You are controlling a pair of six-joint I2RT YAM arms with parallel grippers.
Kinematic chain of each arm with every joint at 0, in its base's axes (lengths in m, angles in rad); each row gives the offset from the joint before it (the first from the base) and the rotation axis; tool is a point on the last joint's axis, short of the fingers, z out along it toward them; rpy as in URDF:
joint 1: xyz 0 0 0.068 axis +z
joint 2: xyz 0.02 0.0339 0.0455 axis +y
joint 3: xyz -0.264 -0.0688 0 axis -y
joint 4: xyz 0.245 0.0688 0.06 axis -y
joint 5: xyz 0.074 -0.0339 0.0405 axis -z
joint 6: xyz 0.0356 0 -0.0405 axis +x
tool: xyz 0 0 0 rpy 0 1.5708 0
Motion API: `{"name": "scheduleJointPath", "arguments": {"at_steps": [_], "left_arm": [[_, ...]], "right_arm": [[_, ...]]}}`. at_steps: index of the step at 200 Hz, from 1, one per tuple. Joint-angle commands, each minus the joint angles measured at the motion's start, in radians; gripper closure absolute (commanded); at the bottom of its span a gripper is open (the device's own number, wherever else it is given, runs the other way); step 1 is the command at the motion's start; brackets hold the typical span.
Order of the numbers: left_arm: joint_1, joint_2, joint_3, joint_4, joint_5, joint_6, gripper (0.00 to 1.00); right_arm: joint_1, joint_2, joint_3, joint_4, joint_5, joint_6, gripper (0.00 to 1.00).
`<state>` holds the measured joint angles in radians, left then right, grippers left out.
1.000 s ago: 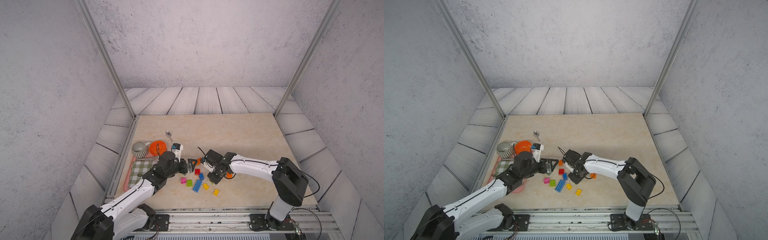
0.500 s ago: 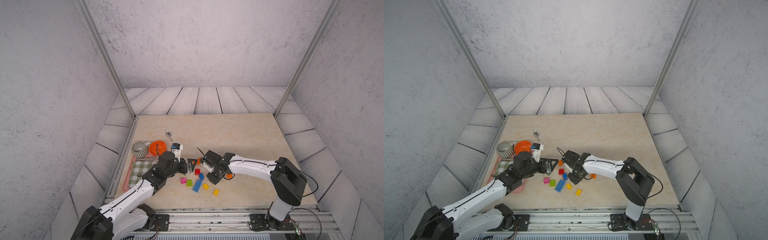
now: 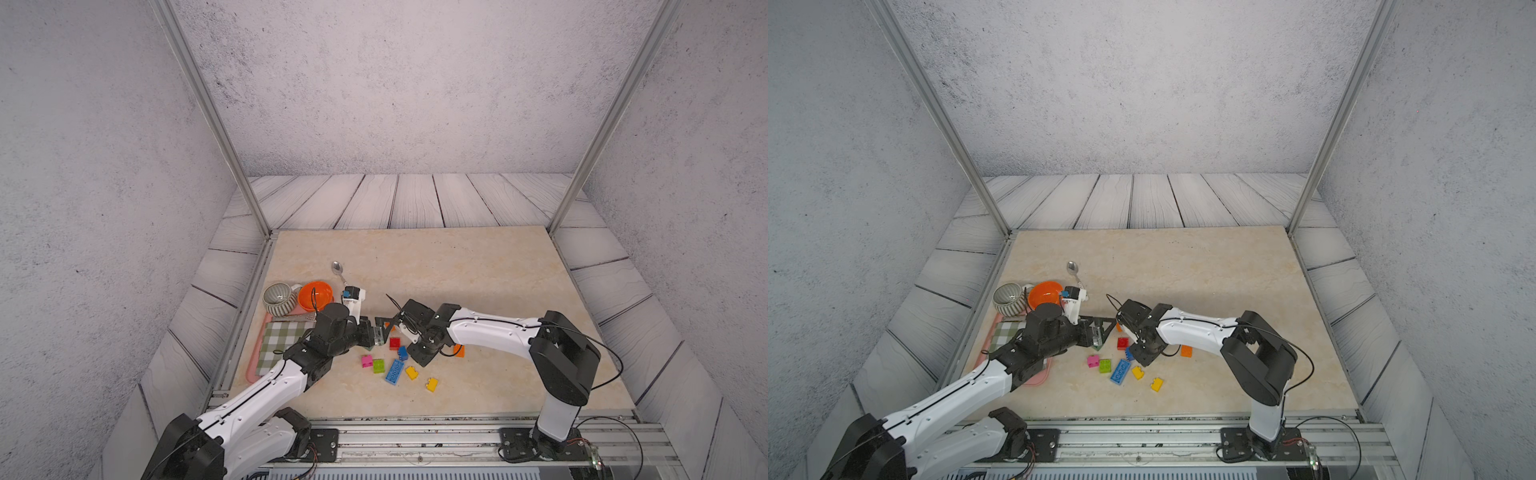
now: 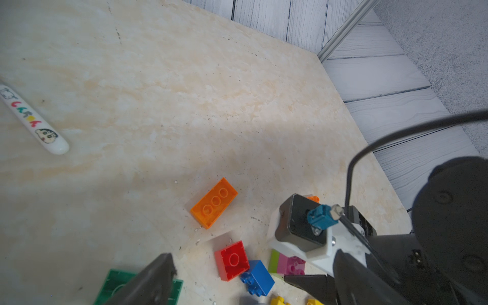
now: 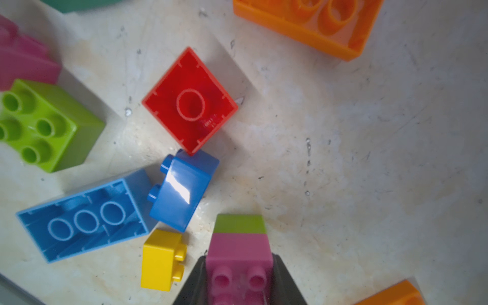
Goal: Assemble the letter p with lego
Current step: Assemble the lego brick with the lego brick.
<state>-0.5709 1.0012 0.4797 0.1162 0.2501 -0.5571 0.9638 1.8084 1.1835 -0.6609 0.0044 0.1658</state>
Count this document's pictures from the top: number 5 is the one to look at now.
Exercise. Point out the dark green lego brick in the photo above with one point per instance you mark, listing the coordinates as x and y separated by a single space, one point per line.
68 6

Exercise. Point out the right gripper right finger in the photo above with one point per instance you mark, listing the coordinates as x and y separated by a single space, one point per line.
284 289

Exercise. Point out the yellow lego brick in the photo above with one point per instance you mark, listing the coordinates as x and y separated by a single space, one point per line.
162 260

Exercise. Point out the orange lego brick right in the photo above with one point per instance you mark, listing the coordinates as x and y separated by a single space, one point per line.
402 293

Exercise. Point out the lime green lego brick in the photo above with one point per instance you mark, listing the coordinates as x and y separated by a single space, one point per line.
240 224

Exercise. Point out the pink lego brick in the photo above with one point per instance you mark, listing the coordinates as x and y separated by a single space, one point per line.
23 57

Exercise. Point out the orange long lego brick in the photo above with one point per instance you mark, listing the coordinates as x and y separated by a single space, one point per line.
339 28

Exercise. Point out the small blue lego brick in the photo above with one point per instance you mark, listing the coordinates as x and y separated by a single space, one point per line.
186 180

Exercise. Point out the magenta lego brick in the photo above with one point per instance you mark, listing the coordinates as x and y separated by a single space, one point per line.
239 269

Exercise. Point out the lime lego brick left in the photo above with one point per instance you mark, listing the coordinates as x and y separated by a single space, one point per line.
47 126

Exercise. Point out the red lego brick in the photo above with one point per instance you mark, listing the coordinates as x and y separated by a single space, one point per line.
189 102

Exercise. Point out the long blue lego brick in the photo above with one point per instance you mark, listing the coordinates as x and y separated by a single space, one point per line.
91 218

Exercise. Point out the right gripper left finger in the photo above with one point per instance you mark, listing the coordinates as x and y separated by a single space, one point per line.
194 291

